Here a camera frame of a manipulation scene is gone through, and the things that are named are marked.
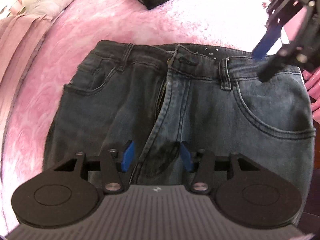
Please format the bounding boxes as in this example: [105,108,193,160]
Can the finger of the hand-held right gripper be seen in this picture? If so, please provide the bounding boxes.
[257,43,308,82]
[251,0,301,61]

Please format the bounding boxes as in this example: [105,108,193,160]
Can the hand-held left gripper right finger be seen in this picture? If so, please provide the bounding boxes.
[179,142,261,195]

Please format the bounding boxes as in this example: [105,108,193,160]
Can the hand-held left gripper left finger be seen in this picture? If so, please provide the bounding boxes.
[53,141,136,195]

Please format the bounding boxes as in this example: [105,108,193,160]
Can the dark blue-grey jeans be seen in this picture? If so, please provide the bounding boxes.
[44,40,316,233]

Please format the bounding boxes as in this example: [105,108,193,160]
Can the pink floral blanket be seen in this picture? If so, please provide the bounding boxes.
[0,0,320,240]

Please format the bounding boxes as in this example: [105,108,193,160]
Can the pink striped quilt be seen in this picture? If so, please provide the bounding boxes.
[0,12,52,83]

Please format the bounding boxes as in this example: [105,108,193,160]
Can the white ribbed pillow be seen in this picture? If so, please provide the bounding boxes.
[25,0,78,18]

